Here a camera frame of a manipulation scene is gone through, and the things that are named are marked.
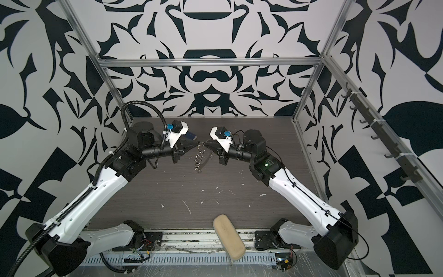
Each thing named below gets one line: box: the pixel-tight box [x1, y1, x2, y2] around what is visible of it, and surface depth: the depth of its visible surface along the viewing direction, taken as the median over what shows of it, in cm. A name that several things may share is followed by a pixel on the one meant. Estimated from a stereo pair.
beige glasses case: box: [212, 213, 247, 262], surface depth 74 cm
